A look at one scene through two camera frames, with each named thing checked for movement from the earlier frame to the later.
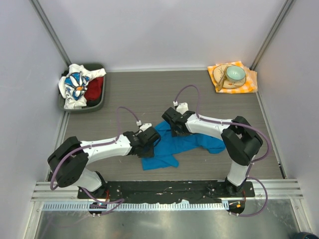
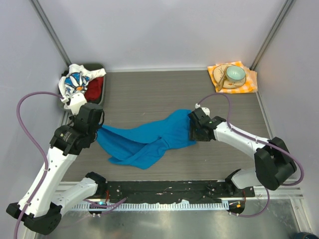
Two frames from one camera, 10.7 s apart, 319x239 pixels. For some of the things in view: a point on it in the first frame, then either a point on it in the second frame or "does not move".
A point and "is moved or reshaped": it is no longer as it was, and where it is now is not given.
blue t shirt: [165, 150] is moved or reshaped
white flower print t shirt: [72, 86] does not move
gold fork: [221, 81] does not move
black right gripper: [174, 134] → [194, 136]
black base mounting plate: [154, 191] does not move
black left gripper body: [149, 151] → [94, 133]
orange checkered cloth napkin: [249, 85] does not move
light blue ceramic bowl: [236, 73] does not move
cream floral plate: [218, 72] does not move
